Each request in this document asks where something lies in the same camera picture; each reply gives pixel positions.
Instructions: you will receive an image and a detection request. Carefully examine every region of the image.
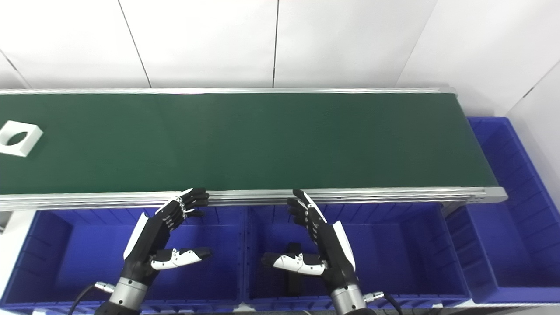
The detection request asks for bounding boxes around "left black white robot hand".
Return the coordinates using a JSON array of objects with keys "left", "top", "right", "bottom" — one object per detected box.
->
[{"left": 122, "top": 188, "right": 214, "bottom": 286}]

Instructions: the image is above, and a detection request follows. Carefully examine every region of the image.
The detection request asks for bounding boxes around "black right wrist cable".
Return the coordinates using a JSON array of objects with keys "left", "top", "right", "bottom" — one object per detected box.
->
[{"left": 363, "top": 291, "right": 404, "bottom": 315}]

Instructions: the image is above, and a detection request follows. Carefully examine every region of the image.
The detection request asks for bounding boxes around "blue plastic bin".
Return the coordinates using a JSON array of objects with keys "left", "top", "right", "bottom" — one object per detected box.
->
[
  {"left": 445, "top": 116, "right": 560, "bottom": 305},
  {"left": 241, "top": 203, "right": 474, "bottom": 312},
  {"left": 0, "top": 206, "right": 246, "bottom": 314}
]

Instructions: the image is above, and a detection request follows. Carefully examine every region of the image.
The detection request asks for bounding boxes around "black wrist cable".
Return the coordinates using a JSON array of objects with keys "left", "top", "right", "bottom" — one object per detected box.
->
[
  {"left": 67, "top": 282, "right": 116, "bottom": 315},
  {"left": 363, "top": 291, "right": 404, "bottom": 315}
]

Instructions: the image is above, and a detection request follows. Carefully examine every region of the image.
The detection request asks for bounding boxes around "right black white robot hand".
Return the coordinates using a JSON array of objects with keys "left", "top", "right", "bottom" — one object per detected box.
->
[{"left": 261, "top": 189, "right": 360, "bottom": 293}]

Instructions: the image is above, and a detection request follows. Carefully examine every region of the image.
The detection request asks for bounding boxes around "white square part with hole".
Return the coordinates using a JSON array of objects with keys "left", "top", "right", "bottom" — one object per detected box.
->
[{"left": 0, "top": 120, "right": 44, "bottom": 158}]

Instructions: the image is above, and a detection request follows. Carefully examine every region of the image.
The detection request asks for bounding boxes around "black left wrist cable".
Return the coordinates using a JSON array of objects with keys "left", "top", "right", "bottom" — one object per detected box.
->
[{"left": 67, "top": 282, "right": 116, "bottom": 315}]

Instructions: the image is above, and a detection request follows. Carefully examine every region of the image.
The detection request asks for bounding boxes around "green conveyor belt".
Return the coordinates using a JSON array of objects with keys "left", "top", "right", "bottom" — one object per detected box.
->
[{"left": 0, "top": 92, "right": 500, "bottom": 196}]

